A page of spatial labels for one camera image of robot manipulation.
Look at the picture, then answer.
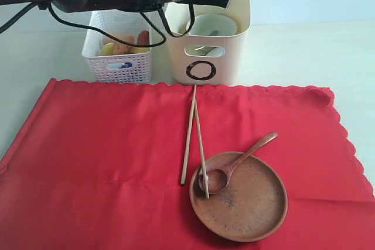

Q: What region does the pale green ceramic bowl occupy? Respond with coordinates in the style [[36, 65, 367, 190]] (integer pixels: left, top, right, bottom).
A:
[[185, 13, 238, 56]]

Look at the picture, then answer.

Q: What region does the yellow lemon with sticker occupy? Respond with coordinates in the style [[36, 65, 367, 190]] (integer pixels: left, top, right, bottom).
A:
[[101, 43, 115, 56]]

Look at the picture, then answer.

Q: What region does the red sausage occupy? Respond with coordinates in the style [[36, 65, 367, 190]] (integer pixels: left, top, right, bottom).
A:
[[137, 30, 149, 45]]

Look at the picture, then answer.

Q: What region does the red scalloped tablecloth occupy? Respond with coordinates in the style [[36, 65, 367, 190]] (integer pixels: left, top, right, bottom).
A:
[[1, 79, 374, 249]]

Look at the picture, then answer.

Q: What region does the round wooden plate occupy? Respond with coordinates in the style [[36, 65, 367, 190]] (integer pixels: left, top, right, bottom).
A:
[[189, 155, 288, 242]]

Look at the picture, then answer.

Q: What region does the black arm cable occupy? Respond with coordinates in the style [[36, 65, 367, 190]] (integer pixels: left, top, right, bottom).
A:
[[0, 0, 196, 48]]

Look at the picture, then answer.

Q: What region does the silver table knife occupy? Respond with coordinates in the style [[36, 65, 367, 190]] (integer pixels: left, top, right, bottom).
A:
[[209, 30, 220, 36]]

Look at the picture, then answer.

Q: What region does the stainless steel cup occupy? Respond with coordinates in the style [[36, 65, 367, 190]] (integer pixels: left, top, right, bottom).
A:
[[206, 47, 224, 57]]

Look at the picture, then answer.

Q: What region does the breaded fried chicken piece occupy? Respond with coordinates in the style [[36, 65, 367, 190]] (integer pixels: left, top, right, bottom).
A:
[[104, 33, 135, 55]]

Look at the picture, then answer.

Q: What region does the blue white milk carton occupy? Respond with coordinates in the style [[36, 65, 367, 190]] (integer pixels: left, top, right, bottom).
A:
[[107, 62, 133, 70]]

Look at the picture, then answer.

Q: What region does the cream plastic bin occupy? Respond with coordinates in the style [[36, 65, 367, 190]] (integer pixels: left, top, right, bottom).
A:
[[165, 0, 251, 85]]

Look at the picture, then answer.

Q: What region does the white perforated plastic basket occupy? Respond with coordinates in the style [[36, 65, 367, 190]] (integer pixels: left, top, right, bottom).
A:
[[82, 10, 152, 83]]

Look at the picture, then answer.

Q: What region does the wooden chopstick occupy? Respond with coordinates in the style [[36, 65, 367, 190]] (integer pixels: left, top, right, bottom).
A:
[[180, 85, 197, 185], [195, 100, 210, 199]]

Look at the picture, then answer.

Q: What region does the yellow cheese wedge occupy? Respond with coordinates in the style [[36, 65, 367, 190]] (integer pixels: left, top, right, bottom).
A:
[[131, 47, 150, 54]]

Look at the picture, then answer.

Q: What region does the wooden spoon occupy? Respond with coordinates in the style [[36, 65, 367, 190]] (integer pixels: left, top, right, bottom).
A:
[[199, 131, 278, 194]]

